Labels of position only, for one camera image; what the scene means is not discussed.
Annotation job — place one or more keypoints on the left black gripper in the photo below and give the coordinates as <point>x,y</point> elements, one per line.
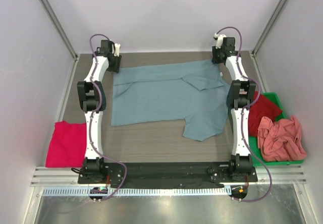
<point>116,68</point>

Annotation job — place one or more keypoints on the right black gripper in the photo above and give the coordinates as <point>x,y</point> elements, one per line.
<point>217,58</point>

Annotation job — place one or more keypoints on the blue-grey t shirt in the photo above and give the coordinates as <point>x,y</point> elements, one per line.
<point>194,92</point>

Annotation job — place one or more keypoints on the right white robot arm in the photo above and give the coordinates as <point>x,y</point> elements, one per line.
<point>240,167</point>

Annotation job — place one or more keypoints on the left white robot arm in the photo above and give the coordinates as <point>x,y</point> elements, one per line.
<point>92,101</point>

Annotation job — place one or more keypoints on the dark red t shirt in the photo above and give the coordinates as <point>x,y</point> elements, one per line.
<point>262,108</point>

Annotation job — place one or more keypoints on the green plastic tray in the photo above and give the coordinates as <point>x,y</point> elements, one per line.
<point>273,97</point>

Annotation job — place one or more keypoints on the folded magenta t shirt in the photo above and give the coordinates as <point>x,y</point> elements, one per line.
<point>67,146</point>

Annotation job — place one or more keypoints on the salmon pink t shirt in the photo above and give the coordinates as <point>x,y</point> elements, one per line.
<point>280,141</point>

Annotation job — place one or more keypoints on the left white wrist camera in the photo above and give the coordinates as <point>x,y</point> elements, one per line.
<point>117,47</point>

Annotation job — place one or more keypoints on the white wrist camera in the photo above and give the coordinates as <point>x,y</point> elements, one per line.
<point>117,47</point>
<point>219,38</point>

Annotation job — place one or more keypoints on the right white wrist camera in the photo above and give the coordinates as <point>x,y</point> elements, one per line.
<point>219,38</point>

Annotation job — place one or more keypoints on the left aluminium frame post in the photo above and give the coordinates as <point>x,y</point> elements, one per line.
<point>58,27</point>

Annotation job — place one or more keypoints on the aluminium frame post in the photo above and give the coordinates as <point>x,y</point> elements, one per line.
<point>271,22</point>
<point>58,27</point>

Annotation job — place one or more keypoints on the right aluminium frame post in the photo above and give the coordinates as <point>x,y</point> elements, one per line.
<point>271,22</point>

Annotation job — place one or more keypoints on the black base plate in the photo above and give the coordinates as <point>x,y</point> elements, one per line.
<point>165,175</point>

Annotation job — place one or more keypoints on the white slotted cable duct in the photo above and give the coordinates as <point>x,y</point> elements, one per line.
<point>92,191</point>

